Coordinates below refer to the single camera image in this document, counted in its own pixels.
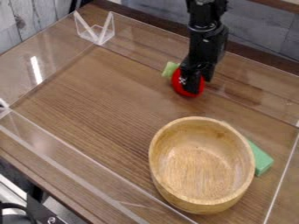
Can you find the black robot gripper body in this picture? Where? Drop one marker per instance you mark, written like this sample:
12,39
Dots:
208,34

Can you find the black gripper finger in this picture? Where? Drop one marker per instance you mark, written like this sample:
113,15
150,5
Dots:
207,71
189,81

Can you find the red felt fruit green leaf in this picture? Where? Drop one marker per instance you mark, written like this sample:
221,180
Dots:
170,72

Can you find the round wooden bowl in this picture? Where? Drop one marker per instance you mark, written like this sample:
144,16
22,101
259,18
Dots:
201,164

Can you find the green sponge block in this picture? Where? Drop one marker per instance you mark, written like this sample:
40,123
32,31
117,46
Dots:
259,159

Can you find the black table clamp bracket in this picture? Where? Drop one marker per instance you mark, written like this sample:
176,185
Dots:
42,215

